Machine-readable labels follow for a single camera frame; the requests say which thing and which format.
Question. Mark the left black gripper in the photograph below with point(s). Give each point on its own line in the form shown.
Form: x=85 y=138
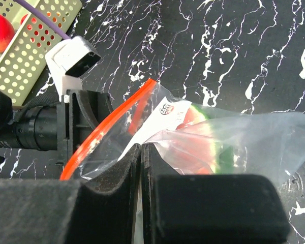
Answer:
x=78 y=114

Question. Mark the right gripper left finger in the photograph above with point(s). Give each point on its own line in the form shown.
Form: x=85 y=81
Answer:
x=111 y=201

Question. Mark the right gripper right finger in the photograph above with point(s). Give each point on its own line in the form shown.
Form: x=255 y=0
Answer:
x=162 y=199

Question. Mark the fake watermelon slice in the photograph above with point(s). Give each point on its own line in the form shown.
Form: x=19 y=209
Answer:
x=195 y=149

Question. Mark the clear zip top bag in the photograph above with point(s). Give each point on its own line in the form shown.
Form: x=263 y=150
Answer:
x=269 y=144

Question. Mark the pale green plastic basket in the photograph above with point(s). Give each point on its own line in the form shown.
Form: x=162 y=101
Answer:
x=23 y=61

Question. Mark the red fake wax apple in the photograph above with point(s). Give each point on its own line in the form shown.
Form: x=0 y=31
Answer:
x=23 y=19

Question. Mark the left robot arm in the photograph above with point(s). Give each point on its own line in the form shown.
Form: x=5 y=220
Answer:
x=45 y=123

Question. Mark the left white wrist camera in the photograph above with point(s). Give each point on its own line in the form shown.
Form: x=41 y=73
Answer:
x=68 y=60

